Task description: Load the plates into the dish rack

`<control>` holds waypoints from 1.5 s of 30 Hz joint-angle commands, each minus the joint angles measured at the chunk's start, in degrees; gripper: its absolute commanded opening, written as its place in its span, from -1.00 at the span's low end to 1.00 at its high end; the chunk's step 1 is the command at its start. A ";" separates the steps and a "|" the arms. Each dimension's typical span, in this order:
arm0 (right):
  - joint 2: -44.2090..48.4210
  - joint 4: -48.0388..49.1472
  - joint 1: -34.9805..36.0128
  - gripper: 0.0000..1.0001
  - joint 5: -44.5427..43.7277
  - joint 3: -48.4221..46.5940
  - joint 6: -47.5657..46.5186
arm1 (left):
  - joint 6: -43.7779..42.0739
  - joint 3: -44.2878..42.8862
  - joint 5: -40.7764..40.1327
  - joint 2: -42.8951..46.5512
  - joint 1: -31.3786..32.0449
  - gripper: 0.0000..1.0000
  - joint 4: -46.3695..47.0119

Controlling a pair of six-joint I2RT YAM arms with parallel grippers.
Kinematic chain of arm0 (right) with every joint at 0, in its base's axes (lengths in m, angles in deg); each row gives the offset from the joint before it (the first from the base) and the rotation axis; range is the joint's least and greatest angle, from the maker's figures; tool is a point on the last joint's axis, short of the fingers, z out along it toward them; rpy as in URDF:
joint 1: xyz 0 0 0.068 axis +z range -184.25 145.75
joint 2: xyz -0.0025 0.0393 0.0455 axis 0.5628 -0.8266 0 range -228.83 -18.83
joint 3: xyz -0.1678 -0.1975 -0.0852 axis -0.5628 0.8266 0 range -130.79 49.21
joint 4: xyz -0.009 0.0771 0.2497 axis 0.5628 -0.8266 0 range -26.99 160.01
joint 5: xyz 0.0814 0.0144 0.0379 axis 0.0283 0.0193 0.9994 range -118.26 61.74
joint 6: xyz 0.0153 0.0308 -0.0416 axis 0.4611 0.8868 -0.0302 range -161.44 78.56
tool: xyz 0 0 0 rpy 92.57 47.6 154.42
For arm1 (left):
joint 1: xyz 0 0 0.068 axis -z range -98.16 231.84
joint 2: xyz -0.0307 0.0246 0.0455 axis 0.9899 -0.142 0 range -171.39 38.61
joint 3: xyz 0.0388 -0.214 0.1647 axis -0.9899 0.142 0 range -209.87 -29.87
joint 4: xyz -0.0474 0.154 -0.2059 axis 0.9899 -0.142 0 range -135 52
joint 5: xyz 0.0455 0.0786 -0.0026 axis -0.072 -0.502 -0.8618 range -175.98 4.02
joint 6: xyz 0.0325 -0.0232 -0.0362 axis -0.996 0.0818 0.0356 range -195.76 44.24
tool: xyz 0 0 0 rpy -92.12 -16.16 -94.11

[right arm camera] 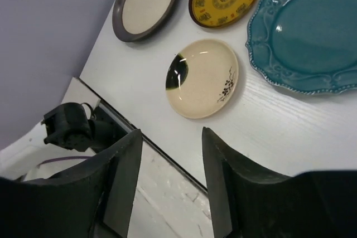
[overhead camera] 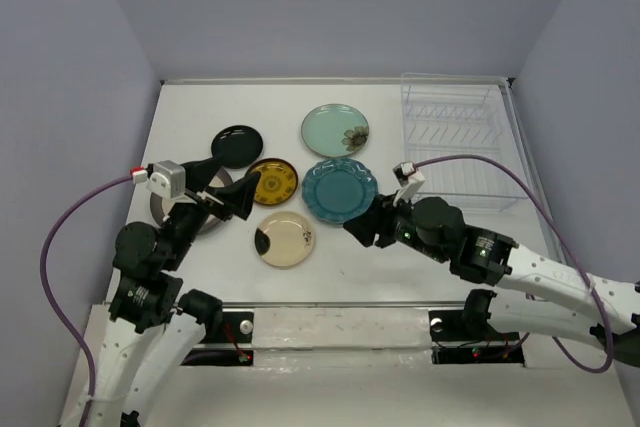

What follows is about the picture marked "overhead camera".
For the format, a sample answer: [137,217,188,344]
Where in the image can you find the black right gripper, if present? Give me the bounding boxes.
[343,188,449,264]

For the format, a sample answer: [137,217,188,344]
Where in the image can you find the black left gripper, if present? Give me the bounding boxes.
[163,153,263,268]

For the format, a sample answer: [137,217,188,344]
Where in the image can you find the black round plate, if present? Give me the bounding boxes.
[210,125,264,170]

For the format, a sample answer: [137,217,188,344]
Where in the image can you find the amber patterned plate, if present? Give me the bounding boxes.
[247,158,299,207]

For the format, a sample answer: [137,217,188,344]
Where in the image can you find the cream plate with black spot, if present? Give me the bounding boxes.
[254,211,316,269]

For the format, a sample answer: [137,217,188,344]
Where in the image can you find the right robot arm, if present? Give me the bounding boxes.
[343,195,639,366]

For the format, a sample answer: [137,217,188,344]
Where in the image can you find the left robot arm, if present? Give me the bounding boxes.
[62,157,260,426]

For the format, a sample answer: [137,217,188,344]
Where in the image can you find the teal scalloped plate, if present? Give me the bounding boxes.
[302,158,379,225]

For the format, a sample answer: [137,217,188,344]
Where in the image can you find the grey brown rimmed plate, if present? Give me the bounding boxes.
[149,168,233,235]

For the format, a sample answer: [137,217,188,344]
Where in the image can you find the light green flower plate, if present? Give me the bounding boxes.
[301,104,370,158]

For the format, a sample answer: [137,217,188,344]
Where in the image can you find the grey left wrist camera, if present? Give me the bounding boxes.
[146,160,186,201]

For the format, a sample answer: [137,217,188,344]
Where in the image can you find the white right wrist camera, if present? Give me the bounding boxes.
[393,162,425,207]

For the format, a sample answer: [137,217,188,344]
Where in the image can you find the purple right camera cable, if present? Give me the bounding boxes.
[412,154,615,374]

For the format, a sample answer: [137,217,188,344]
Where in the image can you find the purple camera cable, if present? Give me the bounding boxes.
[412,154,615,374]
[39,166,150,427]

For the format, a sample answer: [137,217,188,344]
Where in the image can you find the clear wire dish rack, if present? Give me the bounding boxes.
[400,73,530,213]

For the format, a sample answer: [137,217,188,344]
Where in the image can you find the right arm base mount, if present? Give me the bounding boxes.
[429,309,525,366]

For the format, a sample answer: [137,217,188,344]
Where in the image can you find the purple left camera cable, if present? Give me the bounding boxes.
[39,166,150,427]

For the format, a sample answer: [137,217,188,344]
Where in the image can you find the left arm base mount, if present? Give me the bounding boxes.
[182,309,254,367]

